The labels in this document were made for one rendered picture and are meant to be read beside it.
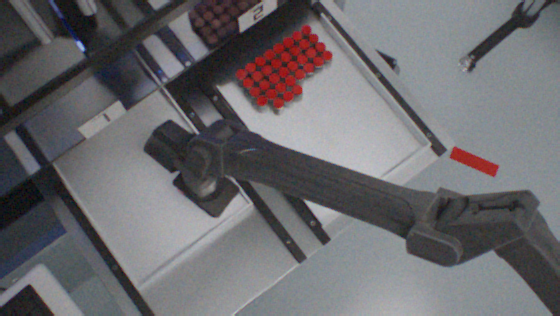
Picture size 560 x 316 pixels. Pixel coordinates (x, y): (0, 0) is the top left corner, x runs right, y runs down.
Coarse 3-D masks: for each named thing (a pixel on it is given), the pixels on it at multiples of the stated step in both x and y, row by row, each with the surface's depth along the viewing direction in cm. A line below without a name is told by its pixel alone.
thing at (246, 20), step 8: (264, 0) 122; (272, 0) 124; (256, 8) 123; (264, 8) 125; (272, 8) 127; (248, 16) 123; (256, 16) 126; (264, 16) 128; (240, 24) 124; (248, 24) 126; (240, 32) 127
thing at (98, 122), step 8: (120, 104) 119; (104, 112) 118; (112, 112) 120; (120, 112) 122; (96, 120) 118; (104, 120) 120; (112, 120) 122; (80, 128) 117; (88, 128) 119; (96, 128) 121; (88, 136) 121
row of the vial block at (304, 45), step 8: (304, 40) 133; (312, 40) 133; (296, 48) 133; (304, 48) 133; (280, 56) 133; (288, 56) 133; (296, 56) 133; (272, 64) 132; (280, 64) 132; (256, 72) 132; (264, 72) 132; (272, 72) 133; (248, 80) 131; (256, 80) 131; (248, 88) 131
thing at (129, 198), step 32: (160, 96) 135; (128, 128) 134; (192, 128) 131; (64, 160) 132; (96, 160) 132; (128, 160) 132; (96, 192) 130; (128, 192) 130; (160, 192) 130; (96, 224) 128; (128, 224) 129; (160, 224) 129; (192, 224) 129; (224, 224) 126; (128, 256) 127; (160, 256) 127
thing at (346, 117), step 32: (320, 32) 139; (352, 64) 137; (224, 96) 132; (320, 96) 135; (352, 96) 135; (384, 96) 134; (256, 128) 134; (288, 128) 134; (320, 128) 134; (352, 128) 134; (384, 128) 134; (416, 128) 130; (352, 160) 132; (384, 160) 132; (320, 224) 127
